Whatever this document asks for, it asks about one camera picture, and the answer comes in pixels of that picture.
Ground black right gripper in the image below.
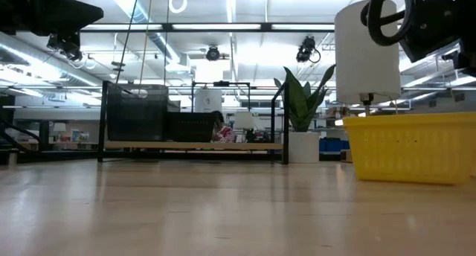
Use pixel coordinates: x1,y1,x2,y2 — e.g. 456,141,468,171
399,0,464,64

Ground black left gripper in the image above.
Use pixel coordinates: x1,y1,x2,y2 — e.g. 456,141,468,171
0,0,105,37

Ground grey translucent plastic basket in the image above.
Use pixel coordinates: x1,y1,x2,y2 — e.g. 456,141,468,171
106,83,170,143

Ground yellow slotted plastic basket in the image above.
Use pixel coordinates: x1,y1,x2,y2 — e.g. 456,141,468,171
342,112,476,186

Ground black slotted plastic basket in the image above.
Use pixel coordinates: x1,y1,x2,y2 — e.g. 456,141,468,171
164,111,217,143

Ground white cylindrical lamp shade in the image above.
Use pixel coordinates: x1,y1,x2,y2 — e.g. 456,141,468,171
334,0,402,118

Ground green snake plant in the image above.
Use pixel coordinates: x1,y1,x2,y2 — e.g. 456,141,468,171
273,64,337,134

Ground blue storage bins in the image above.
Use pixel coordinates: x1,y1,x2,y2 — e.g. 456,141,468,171
318,137,351,153

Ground white cylindrical appliance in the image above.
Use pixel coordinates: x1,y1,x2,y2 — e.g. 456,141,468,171
194,89,224,114

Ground white plant pot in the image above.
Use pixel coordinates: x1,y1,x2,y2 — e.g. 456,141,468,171
287,131,321,164

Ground person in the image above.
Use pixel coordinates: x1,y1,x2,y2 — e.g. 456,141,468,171
210,110,237,144

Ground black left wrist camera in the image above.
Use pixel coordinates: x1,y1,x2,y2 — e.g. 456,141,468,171
45,32,83,63

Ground black hanging cable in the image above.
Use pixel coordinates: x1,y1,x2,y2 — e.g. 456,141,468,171
115,0,141,85

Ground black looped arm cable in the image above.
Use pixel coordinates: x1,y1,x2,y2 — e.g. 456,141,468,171
359,0,417,48

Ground tan hanging rope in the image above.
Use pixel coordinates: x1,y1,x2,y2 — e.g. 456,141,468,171
138,0,154,86

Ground silver ceiling duct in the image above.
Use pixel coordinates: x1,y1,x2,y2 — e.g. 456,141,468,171
106,0,191,73

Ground thin dark hanging cable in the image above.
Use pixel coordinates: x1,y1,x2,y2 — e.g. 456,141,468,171
162,0,170,86

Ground white hanging ring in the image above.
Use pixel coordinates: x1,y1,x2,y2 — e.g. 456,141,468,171
168,0,188,15

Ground black ceiling camera with cable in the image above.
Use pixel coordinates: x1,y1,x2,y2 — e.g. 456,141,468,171
295,35,322,65

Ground round black ceiling camera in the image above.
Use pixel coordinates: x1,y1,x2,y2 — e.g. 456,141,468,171
205,45,222,62

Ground black ceiling light rail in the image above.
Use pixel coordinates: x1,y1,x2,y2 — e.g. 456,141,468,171
79,22,336,35

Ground black frame wooden shelf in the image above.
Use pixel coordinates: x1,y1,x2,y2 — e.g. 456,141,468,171
97,80,292,166

